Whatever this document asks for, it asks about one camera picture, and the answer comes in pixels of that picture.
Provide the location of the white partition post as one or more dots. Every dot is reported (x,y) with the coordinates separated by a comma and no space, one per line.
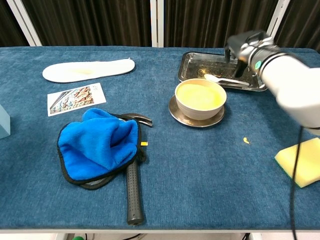
(25,22)
(157,22)
(278,15)

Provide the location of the light blue foam cube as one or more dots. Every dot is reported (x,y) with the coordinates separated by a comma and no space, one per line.
(3,122)

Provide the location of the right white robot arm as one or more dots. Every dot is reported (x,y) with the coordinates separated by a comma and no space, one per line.
(295,82)

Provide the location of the beige bowl with yellow liquid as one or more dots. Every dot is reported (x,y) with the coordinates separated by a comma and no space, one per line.
(200,100)

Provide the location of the metal tray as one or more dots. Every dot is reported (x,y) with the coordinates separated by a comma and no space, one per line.
(200,65)

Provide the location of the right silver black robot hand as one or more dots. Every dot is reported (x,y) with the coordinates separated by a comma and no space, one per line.
(243,47)

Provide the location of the photo postcard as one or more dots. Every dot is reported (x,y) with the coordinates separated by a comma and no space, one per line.
(75,100)

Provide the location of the blue fleece cloth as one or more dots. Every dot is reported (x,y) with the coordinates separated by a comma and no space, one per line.
(95,142)

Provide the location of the white plastic spoon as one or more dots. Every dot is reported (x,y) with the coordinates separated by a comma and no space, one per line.
(225,80)

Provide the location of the blue table cover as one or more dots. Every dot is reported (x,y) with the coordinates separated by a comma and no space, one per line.
(200,175)

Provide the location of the white slipper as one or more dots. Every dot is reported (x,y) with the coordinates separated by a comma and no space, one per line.
(87,70)

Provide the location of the round metal saucer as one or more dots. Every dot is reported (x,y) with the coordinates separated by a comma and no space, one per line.
(185,121)

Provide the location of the yellow sponge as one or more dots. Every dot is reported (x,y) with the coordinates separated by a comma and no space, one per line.
(307,162)

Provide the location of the black curtain panel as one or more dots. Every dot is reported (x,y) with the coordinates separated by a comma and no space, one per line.
(212,20)
(87,22)
(305,22)
(7,25)

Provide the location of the small yellow crumb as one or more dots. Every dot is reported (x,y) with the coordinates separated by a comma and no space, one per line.
(246,140)

